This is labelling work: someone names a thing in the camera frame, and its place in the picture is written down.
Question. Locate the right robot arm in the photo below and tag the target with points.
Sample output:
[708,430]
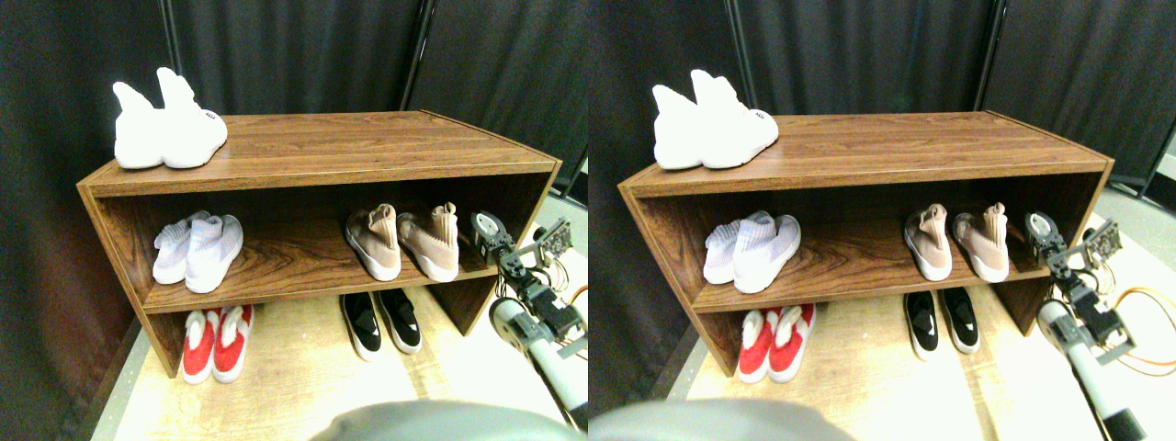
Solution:
[1089,358]
[542,354]

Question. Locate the curtain stand pole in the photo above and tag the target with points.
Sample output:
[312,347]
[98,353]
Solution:
[415,50]
[171,41]
[990,50]
[735,41]

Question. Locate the pale lilac shoe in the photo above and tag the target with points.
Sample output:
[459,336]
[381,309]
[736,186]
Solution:
[171,257]
[720,259]
[213,259]
[766,259]

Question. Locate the brown shoe rack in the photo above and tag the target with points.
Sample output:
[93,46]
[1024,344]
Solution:
[349,147]
[900,147]

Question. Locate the curtain stand foot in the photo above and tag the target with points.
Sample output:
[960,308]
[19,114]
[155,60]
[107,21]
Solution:
[1159,156]

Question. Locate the beige shoe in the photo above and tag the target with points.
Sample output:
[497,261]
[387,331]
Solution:
[375,246]
[928,246]
[432,248]
[983,248]

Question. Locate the white shoe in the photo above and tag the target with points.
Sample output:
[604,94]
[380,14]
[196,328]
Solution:
[191,136]
[138,138]
[678,138]
[742,136]

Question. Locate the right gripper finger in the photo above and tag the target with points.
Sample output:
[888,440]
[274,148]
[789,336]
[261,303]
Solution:
[489,230]
[1044,231]

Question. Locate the red shoe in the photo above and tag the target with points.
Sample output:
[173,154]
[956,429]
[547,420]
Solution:
[790,351]
[231,351]
[755,354]
[198,354]

